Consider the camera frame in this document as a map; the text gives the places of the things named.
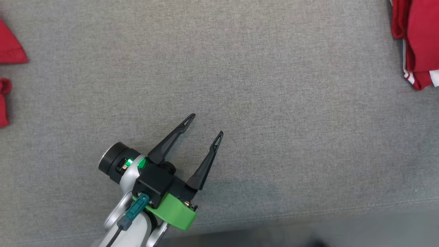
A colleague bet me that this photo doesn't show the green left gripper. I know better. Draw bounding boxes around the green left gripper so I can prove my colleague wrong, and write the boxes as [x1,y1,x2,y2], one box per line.
[133,113,224,231]

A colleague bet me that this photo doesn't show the red shorts with white stripe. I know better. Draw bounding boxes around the red shorts with white stripe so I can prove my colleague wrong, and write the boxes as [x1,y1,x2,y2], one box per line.
[0,19,28,128]

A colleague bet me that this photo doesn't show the red jersey with number 23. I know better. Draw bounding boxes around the red jersey with number 23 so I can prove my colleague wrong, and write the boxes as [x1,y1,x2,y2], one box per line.
[391,0,439,91]

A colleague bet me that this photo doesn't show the teal left camera cable plug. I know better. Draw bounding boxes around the teal left camera cable plug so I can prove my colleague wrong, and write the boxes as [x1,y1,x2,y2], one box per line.
[118,193,150,230]

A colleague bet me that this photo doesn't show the black left camera cable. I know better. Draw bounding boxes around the black left camera cable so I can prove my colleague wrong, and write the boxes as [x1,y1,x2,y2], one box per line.
[105,225,126,247]

